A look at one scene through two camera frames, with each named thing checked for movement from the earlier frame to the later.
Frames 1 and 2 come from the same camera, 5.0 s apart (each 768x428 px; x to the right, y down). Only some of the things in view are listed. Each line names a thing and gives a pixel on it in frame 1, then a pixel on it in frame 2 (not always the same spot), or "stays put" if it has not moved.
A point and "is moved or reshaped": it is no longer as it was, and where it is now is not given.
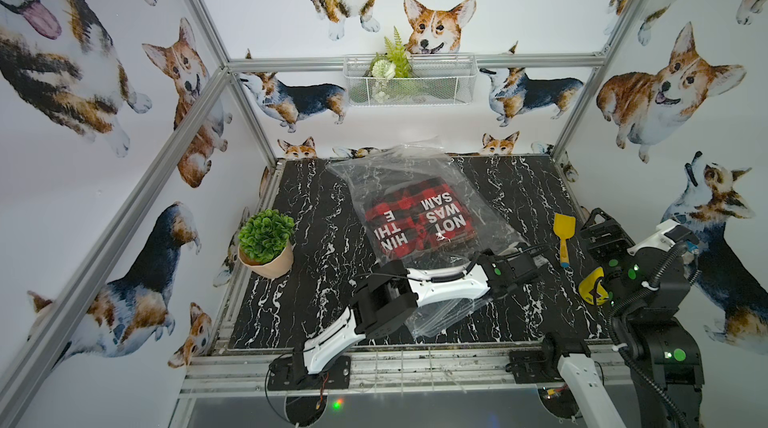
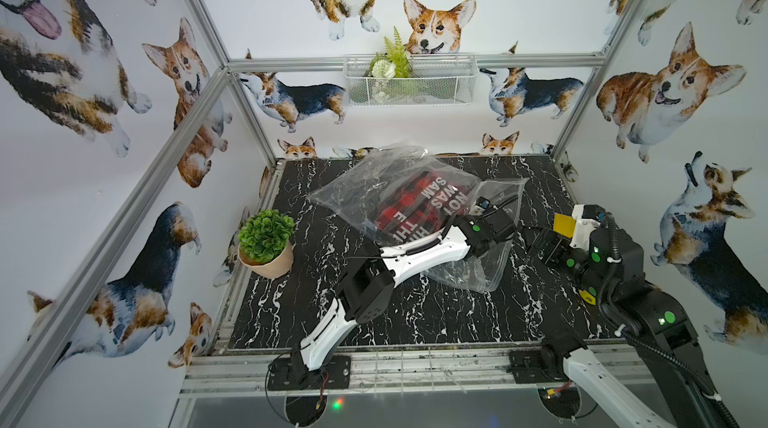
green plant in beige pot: [265, 244] stays put
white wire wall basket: [440, 79] stays put
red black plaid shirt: [416, 217] stays put
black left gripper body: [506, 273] → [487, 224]
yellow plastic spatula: [564, 229] stays put
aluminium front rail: [380, 371] stays put
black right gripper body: [615, 256] → [562, 256]
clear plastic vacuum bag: [415, 206] is moved or reshaped
